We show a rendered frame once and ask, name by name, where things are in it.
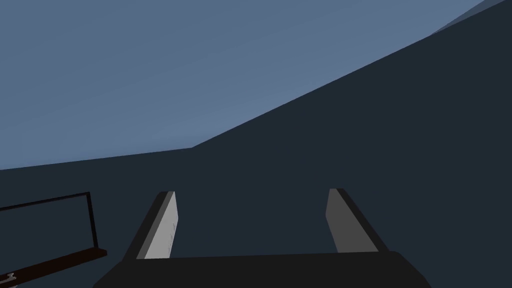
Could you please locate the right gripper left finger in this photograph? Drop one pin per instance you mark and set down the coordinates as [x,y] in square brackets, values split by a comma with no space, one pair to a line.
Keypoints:
[160,232]

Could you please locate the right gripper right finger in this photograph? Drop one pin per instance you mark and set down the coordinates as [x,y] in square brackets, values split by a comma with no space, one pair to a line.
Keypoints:
[352,228]

